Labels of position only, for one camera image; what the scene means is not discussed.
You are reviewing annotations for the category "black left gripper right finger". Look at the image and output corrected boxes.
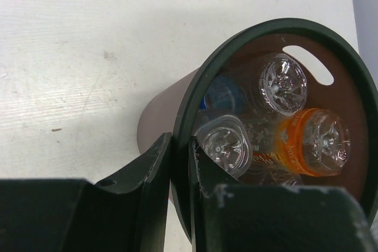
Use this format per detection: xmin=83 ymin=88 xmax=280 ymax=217
xmin=188 ymin=138 xmax=377 ymax=251

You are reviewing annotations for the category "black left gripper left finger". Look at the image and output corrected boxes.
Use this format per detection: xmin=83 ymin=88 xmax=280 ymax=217
xmin=1 ymin=133 xmax=171 ymax=251

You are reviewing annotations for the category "orange label plastic bottle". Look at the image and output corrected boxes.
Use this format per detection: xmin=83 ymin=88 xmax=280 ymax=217
xmin=245 ymin=108 xmax=351 ymax=177

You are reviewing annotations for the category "blue label plastic bottle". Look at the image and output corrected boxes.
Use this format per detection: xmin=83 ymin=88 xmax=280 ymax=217
xmin=199 ymin=75 xmax=246 ymax=114

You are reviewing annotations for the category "brown plastic waste bin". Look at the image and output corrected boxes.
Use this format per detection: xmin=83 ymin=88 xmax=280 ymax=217
xmin=137 ymin=18 xmax=377 ymax=237

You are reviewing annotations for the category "clear plastic bottle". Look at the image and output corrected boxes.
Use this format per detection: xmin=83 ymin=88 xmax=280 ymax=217
xmin=249 ymin=53 xmax=308 ymax=120

